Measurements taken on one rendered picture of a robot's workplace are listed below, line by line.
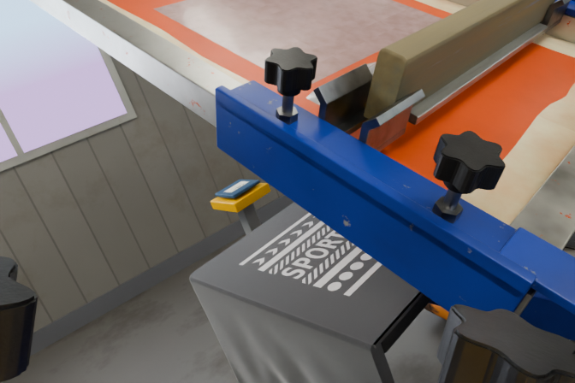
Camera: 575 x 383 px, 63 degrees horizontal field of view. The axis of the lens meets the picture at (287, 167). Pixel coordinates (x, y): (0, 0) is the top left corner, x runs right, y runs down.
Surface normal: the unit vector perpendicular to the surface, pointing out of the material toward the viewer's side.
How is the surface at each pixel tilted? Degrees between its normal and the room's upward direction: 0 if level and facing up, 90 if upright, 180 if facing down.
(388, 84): 90
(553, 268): 32
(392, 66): 90
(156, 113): 90
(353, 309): 0
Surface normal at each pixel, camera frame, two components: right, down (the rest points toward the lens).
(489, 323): 0.22, -0.96
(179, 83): -0.69, 0.43
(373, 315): -0.32, -0.90
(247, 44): 0.07, -0.77
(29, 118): 0.50, 0.09
